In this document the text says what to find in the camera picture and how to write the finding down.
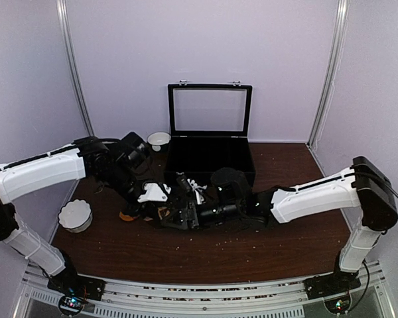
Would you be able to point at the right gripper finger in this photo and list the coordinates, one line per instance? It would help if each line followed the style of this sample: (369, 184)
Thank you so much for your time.
(180, 199)
(181, 221)

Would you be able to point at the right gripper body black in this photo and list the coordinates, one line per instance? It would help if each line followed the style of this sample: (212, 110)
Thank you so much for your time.
(225, 213)

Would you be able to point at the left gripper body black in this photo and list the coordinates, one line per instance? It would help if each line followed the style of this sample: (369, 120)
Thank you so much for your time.
(123, 180)

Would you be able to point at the black tan argyle sock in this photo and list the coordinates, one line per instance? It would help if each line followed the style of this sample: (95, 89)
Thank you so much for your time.
(156, 213)

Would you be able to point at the maroon orange-toed sock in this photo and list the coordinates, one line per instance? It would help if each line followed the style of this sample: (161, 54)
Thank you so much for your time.
(128, 216)

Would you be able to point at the black display case glass lid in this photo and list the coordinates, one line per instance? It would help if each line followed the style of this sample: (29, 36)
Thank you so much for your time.
(209, 125)

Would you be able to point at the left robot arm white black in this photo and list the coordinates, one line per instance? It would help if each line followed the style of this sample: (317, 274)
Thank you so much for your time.
(111, 161)

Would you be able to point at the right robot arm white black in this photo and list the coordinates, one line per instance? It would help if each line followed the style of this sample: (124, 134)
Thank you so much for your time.
(361, 185)

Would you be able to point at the small white bowl dark rim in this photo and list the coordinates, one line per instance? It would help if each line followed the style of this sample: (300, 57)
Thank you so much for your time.
(159, 141)

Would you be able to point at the white fluted dish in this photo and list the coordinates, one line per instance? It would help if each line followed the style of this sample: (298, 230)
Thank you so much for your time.
(76, 216)

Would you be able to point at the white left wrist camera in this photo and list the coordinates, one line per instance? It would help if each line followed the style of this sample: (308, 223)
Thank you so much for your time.
(154, 192)

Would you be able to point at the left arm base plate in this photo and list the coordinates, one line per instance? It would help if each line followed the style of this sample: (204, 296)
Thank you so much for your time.
(70, 283)

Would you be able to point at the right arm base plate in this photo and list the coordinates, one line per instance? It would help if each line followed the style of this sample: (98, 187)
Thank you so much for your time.
(331, 286)

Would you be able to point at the aluminium front rail frame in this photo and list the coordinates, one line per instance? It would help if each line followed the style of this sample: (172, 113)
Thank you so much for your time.
(277, 298)

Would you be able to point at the right aluminium corner post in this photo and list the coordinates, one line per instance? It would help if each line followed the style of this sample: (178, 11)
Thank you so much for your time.
(333, 63)

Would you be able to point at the aluminium corner post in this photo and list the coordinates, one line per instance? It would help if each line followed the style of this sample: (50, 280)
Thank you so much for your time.
(333, 63)
(63, 18)

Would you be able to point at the left aluminium corner post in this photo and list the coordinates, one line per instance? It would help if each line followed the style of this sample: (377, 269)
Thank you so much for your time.
(63, 18)

